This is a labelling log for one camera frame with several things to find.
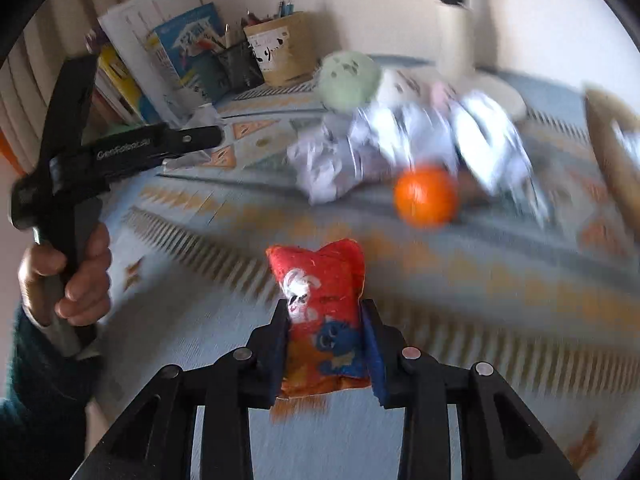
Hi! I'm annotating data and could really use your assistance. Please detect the grey white paper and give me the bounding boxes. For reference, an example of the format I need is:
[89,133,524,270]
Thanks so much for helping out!
[162,104,224,171]

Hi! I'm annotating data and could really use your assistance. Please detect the red snack packet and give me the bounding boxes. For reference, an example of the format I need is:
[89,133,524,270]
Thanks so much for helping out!
[266,238,371,422]

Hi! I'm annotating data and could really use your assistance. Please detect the printed paper ball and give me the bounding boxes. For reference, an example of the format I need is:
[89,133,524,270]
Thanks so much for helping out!
[371,91,552,226]

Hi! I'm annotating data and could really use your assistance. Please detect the green kiwi plush keychain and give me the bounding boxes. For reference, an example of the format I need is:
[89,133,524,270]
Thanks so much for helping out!
[316,51,382,113]

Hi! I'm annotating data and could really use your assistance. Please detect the dark teal sleeve forearm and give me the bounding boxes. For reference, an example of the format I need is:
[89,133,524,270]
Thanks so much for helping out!
[1,307,102,479]

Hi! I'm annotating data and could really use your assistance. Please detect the person's left hand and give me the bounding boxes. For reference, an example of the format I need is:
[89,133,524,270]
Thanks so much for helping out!
[17,222,112,326]

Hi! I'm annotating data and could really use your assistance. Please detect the patterned woven table mat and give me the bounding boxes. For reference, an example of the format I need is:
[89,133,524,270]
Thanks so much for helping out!
[96,82,639,479]

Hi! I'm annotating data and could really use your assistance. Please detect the row of upright books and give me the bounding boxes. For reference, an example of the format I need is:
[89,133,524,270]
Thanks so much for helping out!
[99,0,230,127]

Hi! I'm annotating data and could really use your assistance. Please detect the black mesh pen holder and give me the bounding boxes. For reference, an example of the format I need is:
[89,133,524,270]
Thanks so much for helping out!
[216,40,265,93]

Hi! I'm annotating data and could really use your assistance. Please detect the orange ball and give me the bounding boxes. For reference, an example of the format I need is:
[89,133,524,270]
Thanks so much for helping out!
[394,166,459,228]

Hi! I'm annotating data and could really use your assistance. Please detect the bamboo pen holder with label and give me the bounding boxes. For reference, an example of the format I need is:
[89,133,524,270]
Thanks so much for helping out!
[244,12,318,87]

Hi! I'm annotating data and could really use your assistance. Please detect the crumpled paper ball on mat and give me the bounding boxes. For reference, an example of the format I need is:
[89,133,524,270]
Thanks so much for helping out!
[286,108,397,205]

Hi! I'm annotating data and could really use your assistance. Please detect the woven brown basket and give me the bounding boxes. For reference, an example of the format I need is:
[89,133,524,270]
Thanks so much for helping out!
[584,87,639,242]

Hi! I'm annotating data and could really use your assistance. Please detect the white desk lamp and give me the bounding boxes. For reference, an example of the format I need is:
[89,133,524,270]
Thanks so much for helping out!
[435,0,526,122]

